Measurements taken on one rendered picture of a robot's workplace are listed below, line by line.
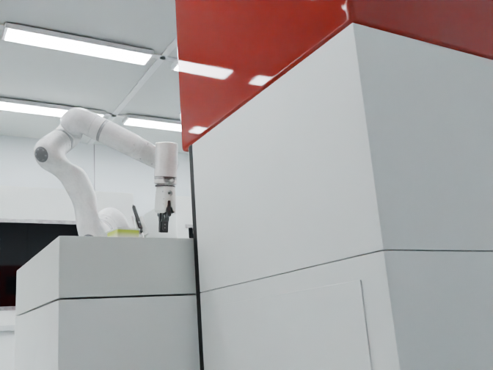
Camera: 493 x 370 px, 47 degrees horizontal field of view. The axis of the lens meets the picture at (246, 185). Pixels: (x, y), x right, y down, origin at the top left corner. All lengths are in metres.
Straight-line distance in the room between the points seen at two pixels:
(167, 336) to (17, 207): 3.55
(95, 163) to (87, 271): 4.73
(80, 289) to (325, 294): 0.62
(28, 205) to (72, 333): 3.57
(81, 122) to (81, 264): 0.88
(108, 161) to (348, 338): 5.32
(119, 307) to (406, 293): 0.74
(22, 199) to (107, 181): 1.40
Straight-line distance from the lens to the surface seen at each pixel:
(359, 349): 0.98
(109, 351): 1.42
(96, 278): 1.42
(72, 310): 1.40
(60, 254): 1.41
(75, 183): 2.31
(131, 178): 6.19
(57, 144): 2.26
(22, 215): 4.89
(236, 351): 1.32
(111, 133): 2.15
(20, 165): 5.95
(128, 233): 1.68
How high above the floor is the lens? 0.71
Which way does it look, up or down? 15 degrees up
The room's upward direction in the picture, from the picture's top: 4 degrees counter-clockwise
